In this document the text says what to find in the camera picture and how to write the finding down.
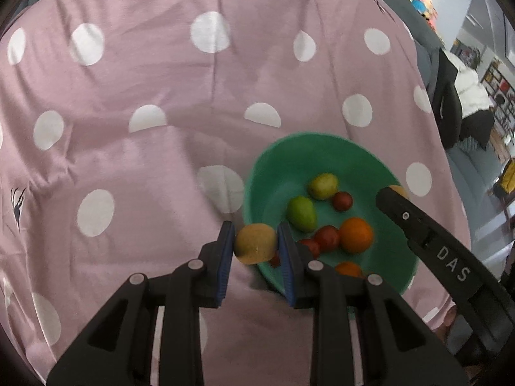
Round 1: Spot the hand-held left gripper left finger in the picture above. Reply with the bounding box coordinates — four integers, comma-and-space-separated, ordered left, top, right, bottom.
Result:
46, 221, 236, 386

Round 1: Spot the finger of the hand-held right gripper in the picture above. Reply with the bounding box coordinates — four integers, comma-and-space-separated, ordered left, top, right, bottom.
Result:
375, 186, 437, 255

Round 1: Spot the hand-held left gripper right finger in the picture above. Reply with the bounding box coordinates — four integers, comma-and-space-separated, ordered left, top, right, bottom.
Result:
277, 221, 469, 386

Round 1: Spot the orange tangerine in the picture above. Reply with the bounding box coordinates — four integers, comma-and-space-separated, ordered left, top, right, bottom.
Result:
335, 261, 363, 278
339, 217, 374, 254

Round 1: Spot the green plastic bowl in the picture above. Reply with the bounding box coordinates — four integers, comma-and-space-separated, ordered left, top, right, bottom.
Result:
242, 132, 419, 318

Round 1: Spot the person's right hand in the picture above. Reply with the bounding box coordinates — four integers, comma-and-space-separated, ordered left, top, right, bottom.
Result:
432, 305, 460, 343

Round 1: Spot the green oval fruit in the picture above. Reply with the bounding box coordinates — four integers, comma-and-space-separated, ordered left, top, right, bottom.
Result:
287, 196, 318, 233

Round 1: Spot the yellow-green round fruit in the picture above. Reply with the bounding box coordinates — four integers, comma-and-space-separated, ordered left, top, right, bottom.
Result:
308, 173, 339, 200

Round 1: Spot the yellow bag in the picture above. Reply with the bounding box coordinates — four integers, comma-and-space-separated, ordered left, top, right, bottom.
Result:
494, 158, 515, 201

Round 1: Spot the white cloth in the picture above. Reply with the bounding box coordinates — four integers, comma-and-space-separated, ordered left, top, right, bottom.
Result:
446, 51, 494, 118

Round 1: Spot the pink polka dot blanket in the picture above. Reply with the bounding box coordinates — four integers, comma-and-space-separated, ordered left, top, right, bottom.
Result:
0, 0, 471, 386

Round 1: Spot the wall shelf with items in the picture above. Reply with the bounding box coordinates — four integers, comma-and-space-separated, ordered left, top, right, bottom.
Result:
481, 60, 515, 163

